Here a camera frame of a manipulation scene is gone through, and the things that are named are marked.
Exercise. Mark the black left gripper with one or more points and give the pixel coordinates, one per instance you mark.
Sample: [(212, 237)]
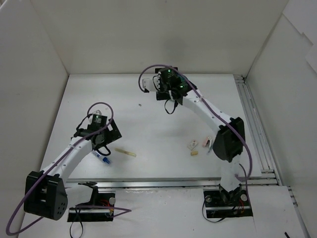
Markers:
[(114, 131)]

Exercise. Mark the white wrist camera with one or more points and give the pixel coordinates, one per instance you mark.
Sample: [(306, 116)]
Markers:
[(97, 112), (148, 85)]

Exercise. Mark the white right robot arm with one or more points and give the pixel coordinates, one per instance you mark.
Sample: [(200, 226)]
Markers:
[(228, 131)]

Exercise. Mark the yellow transparent pen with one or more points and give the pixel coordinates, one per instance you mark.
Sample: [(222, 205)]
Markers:
[(125, 152)]

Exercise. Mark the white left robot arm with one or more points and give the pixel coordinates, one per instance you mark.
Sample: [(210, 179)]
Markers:
[(47, 194)]

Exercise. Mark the white blue correction tape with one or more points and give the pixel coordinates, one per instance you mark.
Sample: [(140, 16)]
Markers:
[(101, 157)]

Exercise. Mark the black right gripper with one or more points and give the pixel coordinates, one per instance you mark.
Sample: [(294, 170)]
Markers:
[(162, 95)]

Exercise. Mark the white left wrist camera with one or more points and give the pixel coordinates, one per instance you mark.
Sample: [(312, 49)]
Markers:
[(97, 112)]

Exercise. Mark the aluminium front rail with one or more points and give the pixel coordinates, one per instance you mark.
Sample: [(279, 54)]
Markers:
[(156, 183)]

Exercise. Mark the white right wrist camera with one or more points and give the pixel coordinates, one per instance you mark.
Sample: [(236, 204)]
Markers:
[(148, 85)]

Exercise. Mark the small tan eraser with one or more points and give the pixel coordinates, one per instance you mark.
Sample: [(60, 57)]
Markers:
[(194, 153)]

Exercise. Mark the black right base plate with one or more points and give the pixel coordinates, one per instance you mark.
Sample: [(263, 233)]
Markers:
[(216, 209)]

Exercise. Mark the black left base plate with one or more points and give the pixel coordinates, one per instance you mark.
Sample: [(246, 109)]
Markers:
[(94, 214)]

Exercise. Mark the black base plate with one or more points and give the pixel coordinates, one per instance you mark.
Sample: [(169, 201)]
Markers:
[(94, 214), (216, 209)]

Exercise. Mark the white boxed eraser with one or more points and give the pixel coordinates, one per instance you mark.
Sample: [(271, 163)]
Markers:
[(192, 145)]

